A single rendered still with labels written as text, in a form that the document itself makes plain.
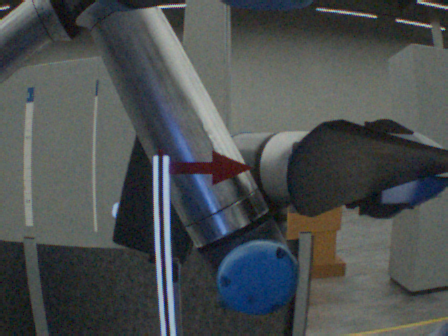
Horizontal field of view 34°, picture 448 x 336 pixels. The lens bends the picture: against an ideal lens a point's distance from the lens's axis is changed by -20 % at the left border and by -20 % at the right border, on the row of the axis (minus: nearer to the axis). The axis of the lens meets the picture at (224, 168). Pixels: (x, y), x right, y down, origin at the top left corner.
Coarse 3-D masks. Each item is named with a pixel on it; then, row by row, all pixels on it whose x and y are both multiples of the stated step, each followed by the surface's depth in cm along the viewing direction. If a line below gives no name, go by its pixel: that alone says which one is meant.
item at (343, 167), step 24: (336, 120) 53; (312, 144) 58; (336, 144) 57; (360, 144) 57; (384, 144) 56; (408, 144) 55; (288, 168) 64; (312, 168) 64; (336, 168) 64; (360, 168) 64; (384, 168) 64; (408, 168) 65; (432, 168) 66; (312, 192) 69; (336, 192) 70; (360, 192) 72; (312, 216) 75
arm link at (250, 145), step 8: (232, 136) 94; (240, 136) 94; (248, 136) 93; (256, 136) 92; (264, 136) 91; (272, 136) 90; (240, 144) 92; (248, 144) 91; (256, 144) 90; (264, 144) 89; (240, 152) 91; (248, 152) 90; (256, 152) 89; (248, 160) 90; (256, 160) 89; (256, 168) 89; (256, 176) 89; (256, 184) 89; (264, 192) 89; (272, 208) 92; (280, 208) 92
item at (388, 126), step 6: (378, 120) 77; (384, 120) 76; (390, 120) 76; (372, 126) 78; (378, 126) 77; (384, 126) 76; (390, 126) 76; (396, 126) 75; (402, 126) 74; (384, 132) 76; (390, 132) 76; (396, 132) 75; (402, 132) 74; (408, 132) 73; (414, 132) 73
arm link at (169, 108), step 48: (96, 0) 77; (144, 48) 78; (144, 96) 78; (192, 96) 79; (144, 144) 80; (192, 144) 78; (192, 192) 78; (240, 192) 79; (240, 240) 78; (240, 288) 76; (288, 288) 76
